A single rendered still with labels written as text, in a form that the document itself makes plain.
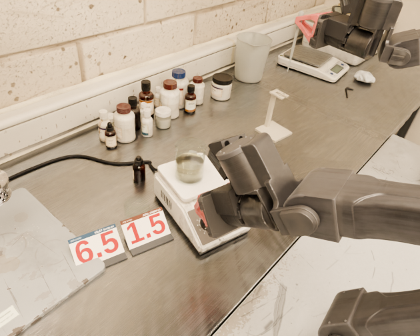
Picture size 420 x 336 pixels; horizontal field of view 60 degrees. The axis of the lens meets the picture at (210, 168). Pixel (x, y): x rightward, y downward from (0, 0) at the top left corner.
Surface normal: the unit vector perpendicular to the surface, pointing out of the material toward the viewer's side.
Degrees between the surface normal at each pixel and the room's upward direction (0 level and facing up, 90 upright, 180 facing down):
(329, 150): 0
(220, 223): 50
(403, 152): 0
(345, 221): 87
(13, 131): 90
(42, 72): 90
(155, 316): 0
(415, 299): 56
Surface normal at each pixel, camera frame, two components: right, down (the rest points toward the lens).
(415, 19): -0.65, 0.43
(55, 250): 0.10, -0.77
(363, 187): -0.24, -0.88
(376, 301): -0.62, -0.79
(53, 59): 0.76, 0.47
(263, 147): 0.67, -0.19
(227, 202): -0.82, 0.29
